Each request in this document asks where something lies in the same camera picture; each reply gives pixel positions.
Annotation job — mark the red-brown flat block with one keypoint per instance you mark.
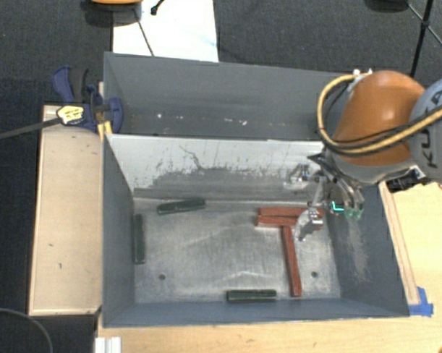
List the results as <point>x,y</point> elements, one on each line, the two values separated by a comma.
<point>291,261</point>
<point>281,211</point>
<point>276,221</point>

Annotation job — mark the grey metal bin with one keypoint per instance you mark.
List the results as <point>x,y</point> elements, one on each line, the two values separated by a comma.
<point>218,251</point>

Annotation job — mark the dark green flat block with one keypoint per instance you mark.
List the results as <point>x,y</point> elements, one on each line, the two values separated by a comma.
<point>139,239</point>
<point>181,206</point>
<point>252,296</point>

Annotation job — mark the black cylinder on white bracket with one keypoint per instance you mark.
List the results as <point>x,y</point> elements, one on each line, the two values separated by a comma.
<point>403,180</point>

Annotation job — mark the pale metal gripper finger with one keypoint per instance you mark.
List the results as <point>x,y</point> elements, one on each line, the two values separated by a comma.
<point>306,216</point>
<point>309,227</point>

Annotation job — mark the pale wood flat board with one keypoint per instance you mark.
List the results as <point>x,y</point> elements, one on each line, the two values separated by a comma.
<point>69,221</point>

